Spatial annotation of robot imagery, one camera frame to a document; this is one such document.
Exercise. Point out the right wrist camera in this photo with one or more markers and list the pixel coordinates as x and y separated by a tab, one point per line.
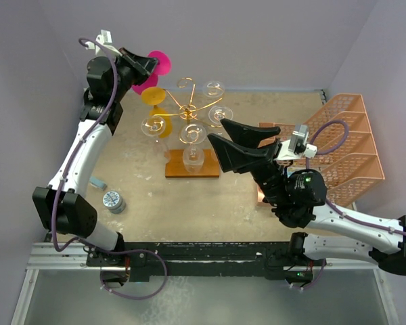
297	147

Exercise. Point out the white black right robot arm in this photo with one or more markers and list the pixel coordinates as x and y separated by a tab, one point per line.
300	199

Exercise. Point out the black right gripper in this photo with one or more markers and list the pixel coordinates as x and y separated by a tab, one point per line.
233	156

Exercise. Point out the clear wine glass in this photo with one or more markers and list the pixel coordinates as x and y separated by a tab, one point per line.
193	156
217	113
213	89
154	127

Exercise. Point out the small light blue object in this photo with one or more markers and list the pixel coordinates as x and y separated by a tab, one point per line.
97	183

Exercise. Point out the small round tin can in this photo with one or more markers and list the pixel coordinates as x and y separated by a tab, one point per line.
114	202

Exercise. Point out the peach plastic file organizer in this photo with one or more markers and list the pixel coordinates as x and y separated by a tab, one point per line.
354	168

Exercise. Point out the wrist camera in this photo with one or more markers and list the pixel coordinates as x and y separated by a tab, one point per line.
297	147
105	39

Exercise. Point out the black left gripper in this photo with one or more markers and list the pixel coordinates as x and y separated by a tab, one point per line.
145	65

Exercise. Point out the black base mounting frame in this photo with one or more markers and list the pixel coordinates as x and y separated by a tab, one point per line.
269	260

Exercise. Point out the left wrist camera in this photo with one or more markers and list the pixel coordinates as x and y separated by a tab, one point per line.
105	39

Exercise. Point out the pink plastic goblet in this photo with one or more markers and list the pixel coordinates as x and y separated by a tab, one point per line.
162	68

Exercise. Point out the gold wire wine glass rack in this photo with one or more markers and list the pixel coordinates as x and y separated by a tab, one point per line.
189	113

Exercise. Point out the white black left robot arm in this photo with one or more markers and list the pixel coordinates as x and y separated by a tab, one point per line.
61	205

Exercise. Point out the orange plastic goblet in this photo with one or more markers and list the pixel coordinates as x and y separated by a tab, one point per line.
153	96

